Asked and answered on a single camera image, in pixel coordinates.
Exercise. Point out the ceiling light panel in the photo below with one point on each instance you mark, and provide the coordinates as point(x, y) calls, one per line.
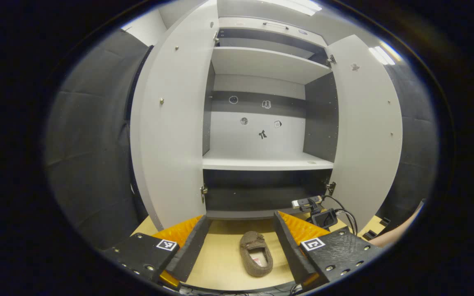
point(382, 55)
point(298, 6)

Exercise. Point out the black backdrop cloth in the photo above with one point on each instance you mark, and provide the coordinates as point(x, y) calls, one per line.
point(89, 156)
point(418, 144)

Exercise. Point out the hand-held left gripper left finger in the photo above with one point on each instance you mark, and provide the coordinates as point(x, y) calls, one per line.
point(191, 255)

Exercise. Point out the white shoe cabinet door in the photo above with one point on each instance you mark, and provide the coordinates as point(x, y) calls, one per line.
point(171, 123)
point(368, 135)

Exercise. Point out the white shoe cabinet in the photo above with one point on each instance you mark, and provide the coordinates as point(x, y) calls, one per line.
point(253, 139)

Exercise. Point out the brown fuzzy shoe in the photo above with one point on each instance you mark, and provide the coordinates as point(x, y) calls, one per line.
point(247, 246)

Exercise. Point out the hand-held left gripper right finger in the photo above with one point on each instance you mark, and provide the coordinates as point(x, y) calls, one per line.
point(288, 250)

